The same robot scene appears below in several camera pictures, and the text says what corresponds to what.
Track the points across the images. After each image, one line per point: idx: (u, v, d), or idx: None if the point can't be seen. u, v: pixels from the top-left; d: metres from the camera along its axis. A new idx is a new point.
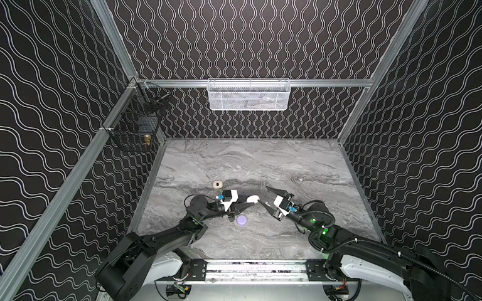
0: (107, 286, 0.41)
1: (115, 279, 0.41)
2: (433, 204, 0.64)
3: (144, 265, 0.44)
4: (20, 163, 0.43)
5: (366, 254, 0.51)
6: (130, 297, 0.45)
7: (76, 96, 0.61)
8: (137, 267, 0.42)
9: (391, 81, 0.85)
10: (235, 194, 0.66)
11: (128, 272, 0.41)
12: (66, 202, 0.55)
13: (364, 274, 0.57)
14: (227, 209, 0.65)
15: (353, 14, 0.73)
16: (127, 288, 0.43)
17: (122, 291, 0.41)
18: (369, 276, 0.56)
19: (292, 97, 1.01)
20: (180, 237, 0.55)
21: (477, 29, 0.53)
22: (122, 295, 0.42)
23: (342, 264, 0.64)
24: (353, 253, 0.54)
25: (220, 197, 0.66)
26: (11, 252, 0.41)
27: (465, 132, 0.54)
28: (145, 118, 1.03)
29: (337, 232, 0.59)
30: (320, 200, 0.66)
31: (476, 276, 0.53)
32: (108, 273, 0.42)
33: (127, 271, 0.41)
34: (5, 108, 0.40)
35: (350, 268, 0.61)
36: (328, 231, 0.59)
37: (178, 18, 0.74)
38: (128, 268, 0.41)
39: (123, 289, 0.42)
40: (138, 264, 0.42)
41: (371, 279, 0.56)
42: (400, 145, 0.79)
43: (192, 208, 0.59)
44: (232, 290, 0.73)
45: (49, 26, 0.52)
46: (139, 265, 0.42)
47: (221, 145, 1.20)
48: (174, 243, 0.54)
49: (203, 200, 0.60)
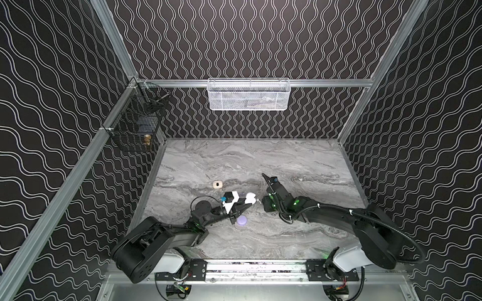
0: (123, 263, 0.42)
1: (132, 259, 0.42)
2: (433, 204, 0.64)
3: (163, 246, 0.46)
4: (20, 163, 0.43)
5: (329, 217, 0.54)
6: (144, 278, 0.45)
7: (76, 96, 0.61)
8: (157, 246, 0.44)
9: (390, 81, 0.85)
10: (235, 194, 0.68)
11: (148, 250, 0.43)
12: (68, 200, 0.55)
13: (347, 257, 0.58)
14: (230, 211, 0.69)
15: (353, 14, 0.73)
16: (144, 267, 0.44)
17: (137, 268, 0.42)
18: (352, 256, 0.56)
19: (292, 97, 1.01)
20: (187, 234, 0.57)
21: (477, 29, 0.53)
22: (138, 273, 0.43)
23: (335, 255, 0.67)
24: (321, 217, 0.56)
25: (222, 199, 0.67)
26: (11, 252, 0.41)
27: (465, 132, 0.54)
28: (145, 118, 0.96)
29: (306, 200, 0.64)
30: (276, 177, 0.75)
31: (476, 276, 0.53)
32: (125, 253, 0.43)
33: (145, 250, 0.43)
34: (5, 108, 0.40)
35: (339, 258, 0.63)
36: (299, 201, 0.66)
37: (178, 18, 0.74)
38: (148, 248, 0.44)
39: (140, 268, 0.43)
40: (157, 244, 0.44)
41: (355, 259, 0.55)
42: (400, 145, 0.79)
43: (196, 213, 0.63)
44: (232, 290, 0.73)
45: (49, 26, 0.52)
46: (158, 246, 0.44)
47: (221, 145, 1.20)
48: (182, 238, 0.56)
49: (207, 205, 0.64)
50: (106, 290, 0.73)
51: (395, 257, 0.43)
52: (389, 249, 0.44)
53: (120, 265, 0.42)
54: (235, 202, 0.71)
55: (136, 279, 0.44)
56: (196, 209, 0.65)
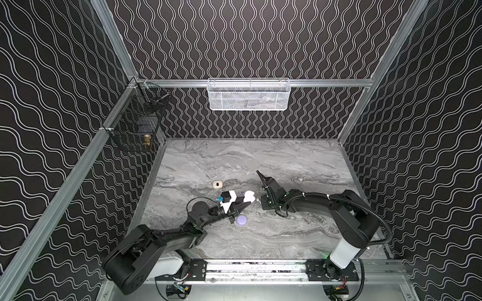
0: (115, 274, 0.41)
1: (123, 269, 0.42)
2: (433, 204, 0.64)
3: (155, 254, 0.45)
4: (20, 163, 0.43)
5: (310, 205, 0.59)
6: (135, 290, 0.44)
7: (77, 96, 0.62)
8: (149, 256, 0.44)
9: (390, 81, 0.85)
10: (233, 194, 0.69)
11: (140, 259, 0.42)
12: (67, 201, 0.55)
13: (340, 253, 0.60)
14: (227, 211, 0.68)
15: (353, 14, 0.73)
16: (135, 278, 0.43)
17: (129, 279, 0.42)
18: (343, 250, 0.58)
19: (292, 97, 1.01)
20: (182, 237, 0.56)
21: (477, 29, 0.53)
22: (129, 285, 0.43)
23: (332, 254, 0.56)
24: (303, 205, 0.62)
25: (220, 199, 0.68)
26: (11, 252, 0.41)
27: (465, 132, 0.54)
28: (145, 118, 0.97)
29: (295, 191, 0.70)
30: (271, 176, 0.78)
31: (476, 276, 0.53)
32: (117, 263, 0.42)
33: (137, 260, 0.42)
34: (5, 108, 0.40)
35: (336, 257, 0.63)
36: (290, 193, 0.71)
37: (178, 18, 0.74)
38: (140, 258, 0.43)
39: (132, 278, 0.42)
40: (149, 253, 0.43)
41: (348, 254, 0.57)
42: (400, 145, 0.79)
43: (192, 213, 0.62)
44: (232, 290, 0.73)
45: (49, 26, 0.52)
46: (150, 254, 0.44)
47: (221, 145, 1.20)
48: (178, 242, 0.55)
49: (204, 206, 0.62)
50: (106, 290, 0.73)
51: (369, 237, 0.47)
52: (361, 229, 0.47)
53: (111, 276, 0.41)
54: (233, 201, 0.69)
55: (128, 290, 0.43)
56: (192, 210, 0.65)
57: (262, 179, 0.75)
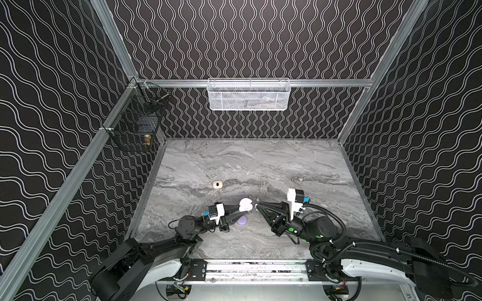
0: (100, 290, 0.41)
1: (108, 285, 0.41)
2: (433, 204, 0.64)
3: (140, 273, 0.44)
4: (20, 163, 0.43)
5: (369, 257, 0.50)
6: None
7: (76, 96, 0.61)
8: (134, 274, 0.43)
9: (390, 81, 0.85)
10: (219, 210, 0.63)
11: (123, 278, 0.41)
12: (68, 201, 0.55)
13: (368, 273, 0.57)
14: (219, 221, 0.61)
15: (353, 15, 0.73)
16: (120, 295, 0.43)
17: (114, 297, 0.41)
18: (374, 273, 0.55)
19: (292, 97, 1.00)
20: (174, 249, 0.55)
21: (477, 29, 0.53)
22: None
23: (344, 265, 0.64)
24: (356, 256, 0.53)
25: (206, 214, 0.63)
26: (11, 252, 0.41)
27: (465, 132, 0.54)
28: (145, 118, 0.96)
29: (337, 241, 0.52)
30: (327, 219, 0.53)
31: (476, 276, 0.53)
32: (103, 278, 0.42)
33: (122, 276, 0.42)
34: (5, 108, 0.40)
35: (351, 268, 0.61)
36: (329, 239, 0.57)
37: (178, 18, 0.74)
38: (125, 274, 0.42)
39: (117, 296, 0.42)
40: (134, 271, 0.42)
41: (374, 274, 0.55)
42: (400, 145, 0.79)
43: (179, 229, 0.58)
44: (232, 290, 0.73)
45: (49, 26, 0.52)
46: (135, 273, 0.43)
47: (221, 145, 1.20)
48: (169, 254, 0.54)
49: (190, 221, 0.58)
50: None
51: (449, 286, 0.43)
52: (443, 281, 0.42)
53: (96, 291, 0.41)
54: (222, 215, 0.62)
55: None
56: (179, 226, 0.59)
57: (331, 230, 0.52)
